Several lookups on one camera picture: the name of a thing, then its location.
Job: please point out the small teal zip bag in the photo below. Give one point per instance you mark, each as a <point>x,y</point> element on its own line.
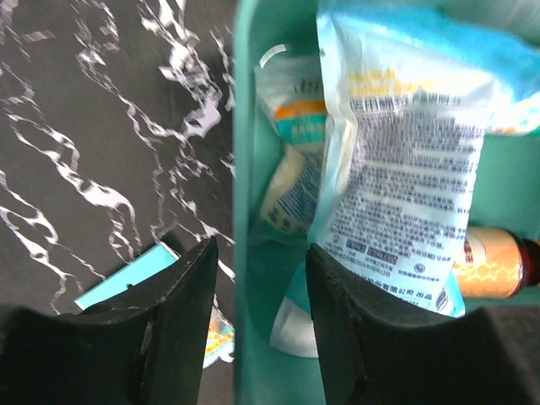
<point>221,333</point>

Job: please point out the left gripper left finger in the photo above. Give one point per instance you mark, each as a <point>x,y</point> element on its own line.
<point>143,346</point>

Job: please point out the brown glass medicine bottle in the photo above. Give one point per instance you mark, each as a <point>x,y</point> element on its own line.
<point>495,263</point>

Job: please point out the white plastic medicine bottle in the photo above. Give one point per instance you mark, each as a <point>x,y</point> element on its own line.
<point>293,329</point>

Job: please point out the green medicine kit box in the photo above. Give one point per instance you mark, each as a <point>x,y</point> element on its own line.
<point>506,195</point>

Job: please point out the rubber gloves clear package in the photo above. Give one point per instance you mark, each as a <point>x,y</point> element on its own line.
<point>289,91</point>

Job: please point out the blue mask package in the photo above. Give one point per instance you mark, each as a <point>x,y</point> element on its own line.
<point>410,95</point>

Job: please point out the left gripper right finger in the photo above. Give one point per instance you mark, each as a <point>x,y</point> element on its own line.
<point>374,348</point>

